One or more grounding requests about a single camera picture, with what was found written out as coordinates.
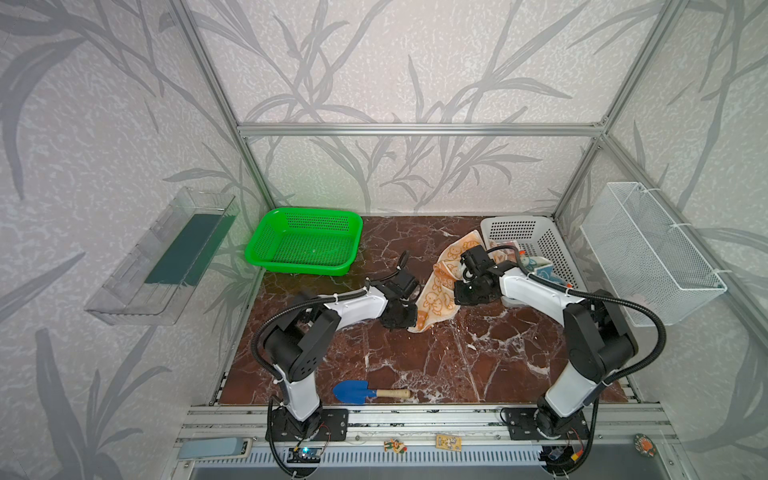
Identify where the green led circuit board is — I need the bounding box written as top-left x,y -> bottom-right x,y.
286,446 -> 324,465

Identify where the white plastic basket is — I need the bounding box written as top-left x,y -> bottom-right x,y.
481,215 -> 586,290

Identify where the small orange green trinket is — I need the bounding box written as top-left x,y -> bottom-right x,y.
383,439 -> 408,454

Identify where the grey flat device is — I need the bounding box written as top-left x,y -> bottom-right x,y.
178,437 -> 253,461

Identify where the blue trowel wooden handle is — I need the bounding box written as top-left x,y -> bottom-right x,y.
332,380 -> 412,405

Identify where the small yellow circuit board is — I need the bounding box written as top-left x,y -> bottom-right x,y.
435,434 -> 463,452

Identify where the white wire wall basket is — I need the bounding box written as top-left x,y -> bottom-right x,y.
581,182 -> 728,326

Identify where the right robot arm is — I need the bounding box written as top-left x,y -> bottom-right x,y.
454,244 -> 667,439

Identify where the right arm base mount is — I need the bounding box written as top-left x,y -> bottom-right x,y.
500,407 -> 589,441

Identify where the green plastic basket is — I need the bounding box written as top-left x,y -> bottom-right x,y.
244,207 -> 363,276

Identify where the orange patterned towel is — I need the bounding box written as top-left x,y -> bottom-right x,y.
408,230 -> 486,333

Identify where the blue patterned towel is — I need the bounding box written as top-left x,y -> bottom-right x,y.
520,255 -> 568,286

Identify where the round orange gadget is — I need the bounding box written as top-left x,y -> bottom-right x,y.
633,433 -> 657,458

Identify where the pink object in wire basket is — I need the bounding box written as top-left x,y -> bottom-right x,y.
624,295 -> 648,321

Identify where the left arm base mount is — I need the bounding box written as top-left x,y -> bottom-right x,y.
266,406 -> 349,442

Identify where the right controller board with wires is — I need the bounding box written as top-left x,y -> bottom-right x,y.
540,446 -> 584,475

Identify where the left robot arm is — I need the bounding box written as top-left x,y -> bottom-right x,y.
249,252 -> 420,425

